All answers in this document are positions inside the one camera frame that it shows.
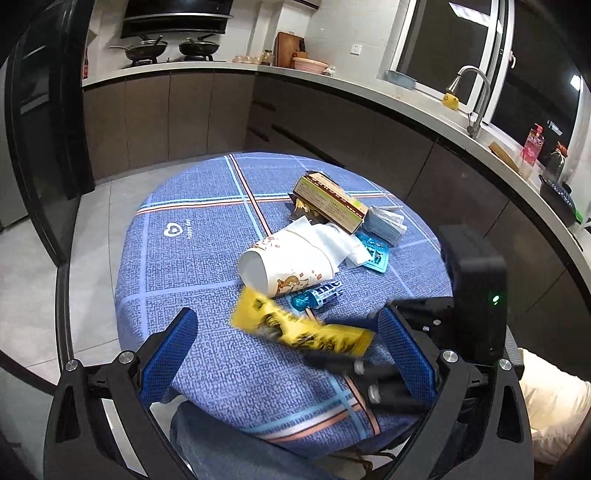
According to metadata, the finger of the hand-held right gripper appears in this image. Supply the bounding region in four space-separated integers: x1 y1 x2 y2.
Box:
302 350 402 386
346 375 426 415

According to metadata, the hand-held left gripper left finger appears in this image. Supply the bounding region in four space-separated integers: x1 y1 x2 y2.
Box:
44 307 199 480

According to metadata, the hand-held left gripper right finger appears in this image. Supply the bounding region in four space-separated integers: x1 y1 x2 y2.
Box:
376 305 536 480

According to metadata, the yellow snack packet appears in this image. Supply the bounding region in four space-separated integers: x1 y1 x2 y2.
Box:
231 286 375 358

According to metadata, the white printed paper cup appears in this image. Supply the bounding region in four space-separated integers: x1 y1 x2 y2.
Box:
239 231 340 298

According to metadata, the tan cardboard box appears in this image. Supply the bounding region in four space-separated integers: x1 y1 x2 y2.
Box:
294 172 370 234

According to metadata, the person's right forearm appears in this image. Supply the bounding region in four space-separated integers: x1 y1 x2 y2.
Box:
517 348 591 464

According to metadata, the small blue plastic bottle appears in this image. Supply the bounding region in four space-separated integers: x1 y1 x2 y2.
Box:
291 279 345 312

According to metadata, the blue plaid tablecloth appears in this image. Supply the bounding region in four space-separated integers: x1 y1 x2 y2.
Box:
115 152 455 457

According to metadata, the blue blister pack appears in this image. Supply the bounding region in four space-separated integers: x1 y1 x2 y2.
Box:
355 232 391 274

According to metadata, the grey packet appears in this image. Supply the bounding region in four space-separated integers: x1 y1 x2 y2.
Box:
360 206 407 245

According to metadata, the white tissue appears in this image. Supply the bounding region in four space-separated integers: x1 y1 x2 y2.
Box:
281 218 370 268

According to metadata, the dark patterned pot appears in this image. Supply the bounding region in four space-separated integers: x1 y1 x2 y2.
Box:
538 174 578 227

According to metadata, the brown board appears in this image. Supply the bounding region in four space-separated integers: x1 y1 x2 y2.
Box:
488 141 522 174

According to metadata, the dark glass bottle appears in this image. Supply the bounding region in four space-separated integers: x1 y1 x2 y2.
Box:
545 142 568 183

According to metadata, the brown crumpled wrapper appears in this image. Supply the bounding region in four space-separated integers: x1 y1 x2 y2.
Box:
288 196 333 227

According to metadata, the pink bottle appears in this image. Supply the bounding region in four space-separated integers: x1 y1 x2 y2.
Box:
522 124 544 167

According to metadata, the steel faucet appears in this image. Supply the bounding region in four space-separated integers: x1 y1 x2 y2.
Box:
445 65 492 138

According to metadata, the brown kitchen counter cabinet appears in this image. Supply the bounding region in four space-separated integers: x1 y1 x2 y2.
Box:
83 60 591 416

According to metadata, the black refrigerator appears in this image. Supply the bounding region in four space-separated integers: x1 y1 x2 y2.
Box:
4 0 98 268

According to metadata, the kitchen window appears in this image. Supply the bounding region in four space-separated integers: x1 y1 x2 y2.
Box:
392 0 583 153

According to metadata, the pink basin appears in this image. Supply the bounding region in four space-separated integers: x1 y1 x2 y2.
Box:
292 56 329 73

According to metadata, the black wok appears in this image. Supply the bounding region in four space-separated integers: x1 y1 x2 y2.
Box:
110 39 168 63
178 34 221 58

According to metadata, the wooden cutting board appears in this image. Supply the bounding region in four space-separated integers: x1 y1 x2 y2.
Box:
276 31 305 68

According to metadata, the black range hood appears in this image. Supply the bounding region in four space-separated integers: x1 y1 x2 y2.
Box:
121 0 234 40

